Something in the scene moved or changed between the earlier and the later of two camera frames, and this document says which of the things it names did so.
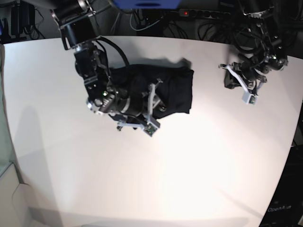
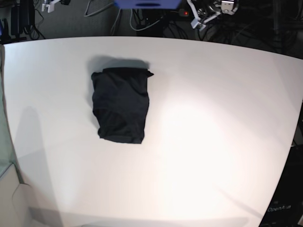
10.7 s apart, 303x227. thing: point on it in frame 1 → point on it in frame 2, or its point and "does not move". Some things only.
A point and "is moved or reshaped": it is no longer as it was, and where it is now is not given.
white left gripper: (150, 125) → (49, 4)
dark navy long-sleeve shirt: (172, 85) is moved or reshaped
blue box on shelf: (147, 4) does not move
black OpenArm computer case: (286, 208) does not move
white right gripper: (232, 80) → (198, 23)
